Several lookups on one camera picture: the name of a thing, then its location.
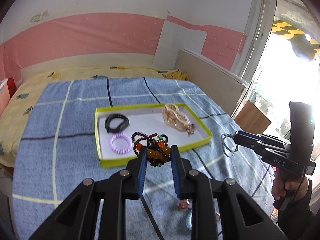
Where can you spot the pink plastic storage box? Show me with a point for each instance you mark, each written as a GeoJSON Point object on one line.
{"type": "Point", "coordinates": [4, 95]}

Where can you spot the wooden board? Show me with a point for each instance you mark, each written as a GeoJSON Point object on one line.
{"type": "Point", "coordinates": [251, 119]}

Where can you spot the amber bead bracelet cluster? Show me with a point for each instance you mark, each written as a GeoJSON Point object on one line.
{"type": "Point", "coordinates": [158, 151]}

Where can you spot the round red H badge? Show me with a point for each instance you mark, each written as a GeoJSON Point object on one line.
{"type": "Point", "coordinates": [183, 204]}

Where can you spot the black camera module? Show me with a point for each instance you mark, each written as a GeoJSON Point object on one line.
{"type": "Point", "coordinates": [302, 124]}

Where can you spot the blue checked bed sheet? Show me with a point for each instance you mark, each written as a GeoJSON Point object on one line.
{"type": "Point", "coordinates": [57, 150]}

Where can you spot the black fitness band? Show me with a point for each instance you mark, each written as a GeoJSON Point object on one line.
{"type": "Point", "coordinates": [116, 123]}

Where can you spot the red paper bag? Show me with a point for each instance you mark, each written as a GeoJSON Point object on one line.
{"type": "Point", "coordinates": [11, 86]}

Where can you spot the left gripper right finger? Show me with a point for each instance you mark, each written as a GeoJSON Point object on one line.
{"type": "Point", "coordinates": [220, 208]}

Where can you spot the beige headboard panel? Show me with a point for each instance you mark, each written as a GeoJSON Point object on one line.
{"type": "Point", "coordinates": [222, 86]}

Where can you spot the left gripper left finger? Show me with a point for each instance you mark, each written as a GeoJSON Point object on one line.
{"type": "Point", "coordinates": [97, 206]}

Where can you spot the yellow-green cardboard box tray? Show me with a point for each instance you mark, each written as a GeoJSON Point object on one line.
{"type": "Point", "coordinates": [147, 118]}

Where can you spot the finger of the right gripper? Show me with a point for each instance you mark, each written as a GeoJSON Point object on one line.
{"type": "Point", "coordinates": [257, 147]}
{"type": "Point", "coordinates": [243, 136]}

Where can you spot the black sleeve forearm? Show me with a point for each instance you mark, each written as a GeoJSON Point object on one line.
{"type": "Point", "coordinates": [298, 221]}

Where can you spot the beige hair claw clip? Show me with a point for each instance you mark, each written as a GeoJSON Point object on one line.
{"type": "Point", "coordinates": [174, 118]}

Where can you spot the right hand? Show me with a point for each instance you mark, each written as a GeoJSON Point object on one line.
{"type": "Point", "coordinates": [280, 187]}

